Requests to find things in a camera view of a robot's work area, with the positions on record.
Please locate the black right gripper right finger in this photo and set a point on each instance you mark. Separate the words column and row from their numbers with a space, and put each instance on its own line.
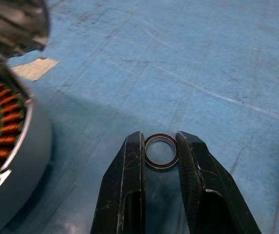
column 202, row 175

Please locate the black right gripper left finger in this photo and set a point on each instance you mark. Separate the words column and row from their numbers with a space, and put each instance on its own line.
column 129, row 170

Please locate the grey motor housing copper coils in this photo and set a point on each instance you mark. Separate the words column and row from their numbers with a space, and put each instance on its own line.
column 32, row 151

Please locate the grey ribbed motor housing lid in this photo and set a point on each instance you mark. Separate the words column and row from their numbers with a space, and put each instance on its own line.
column 12, row 24

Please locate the blue plastic table sheet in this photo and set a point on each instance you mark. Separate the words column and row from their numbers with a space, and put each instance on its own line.
column 178, row 73

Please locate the grey tape strip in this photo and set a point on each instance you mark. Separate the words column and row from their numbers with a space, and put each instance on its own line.
column 35, row 69

